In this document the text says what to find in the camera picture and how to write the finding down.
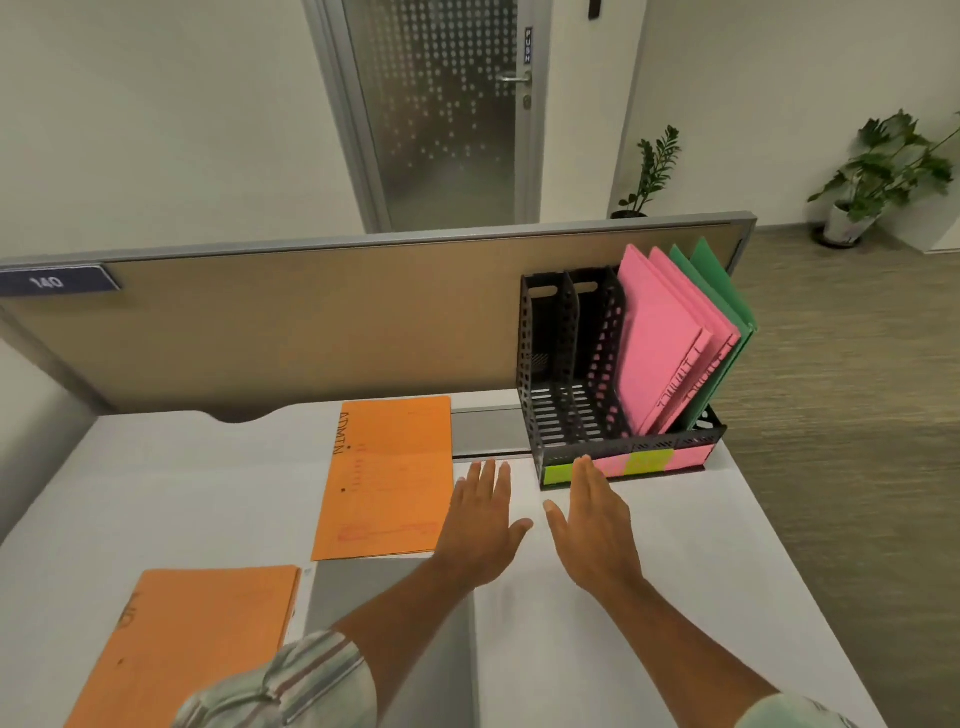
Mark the person's right hand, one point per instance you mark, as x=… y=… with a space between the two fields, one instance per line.
x=600 y=540

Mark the person's left hand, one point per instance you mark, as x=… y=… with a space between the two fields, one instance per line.
x=480 y=532

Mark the orange folder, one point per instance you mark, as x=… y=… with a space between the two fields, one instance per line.
x=382 y=487
x=180 y=645

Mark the grey folder white spine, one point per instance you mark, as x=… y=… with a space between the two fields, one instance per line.
x=337 y=592

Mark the black perforated file rack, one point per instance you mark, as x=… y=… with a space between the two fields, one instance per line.
x=555 y=352

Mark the pink folder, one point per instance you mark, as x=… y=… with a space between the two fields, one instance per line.
x=720 y=337
x=656 y=337

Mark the green folder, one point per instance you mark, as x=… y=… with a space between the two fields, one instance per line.
x=720 y=292

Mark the person's right forearm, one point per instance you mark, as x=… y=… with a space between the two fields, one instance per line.
x=690 y=652

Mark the person's left forearm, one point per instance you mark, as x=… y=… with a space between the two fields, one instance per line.
x=405 y=630

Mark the person's right shirt sleeve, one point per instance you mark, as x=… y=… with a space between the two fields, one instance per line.
x=795 y=712

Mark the pink sticky note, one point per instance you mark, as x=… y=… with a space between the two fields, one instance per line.
x=691 y=456
x=611 y=466

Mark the yellow-green sticky note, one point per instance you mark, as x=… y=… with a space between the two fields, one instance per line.
x=649 y=461
x=556 y=474

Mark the tan desk partition panel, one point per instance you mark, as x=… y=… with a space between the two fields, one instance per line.
x=300 y=330

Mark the slim leafy green plant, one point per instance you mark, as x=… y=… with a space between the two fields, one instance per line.
x=652 y=169

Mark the potted plant white pot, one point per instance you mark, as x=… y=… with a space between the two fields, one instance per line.
x=844 y=225

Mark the frosted glass door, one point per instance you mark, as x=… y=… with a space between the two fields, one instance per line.
x=442 y=120

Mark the white curved side panel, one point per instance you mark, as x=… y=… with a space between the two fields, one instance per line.
x=37 y=435

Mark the black door sign plate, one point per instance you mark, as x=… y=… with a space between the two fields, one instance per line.
x=528 y=45

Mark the dark blue number plate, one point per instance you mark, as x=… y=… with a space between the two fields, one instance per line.
x=49 y=283

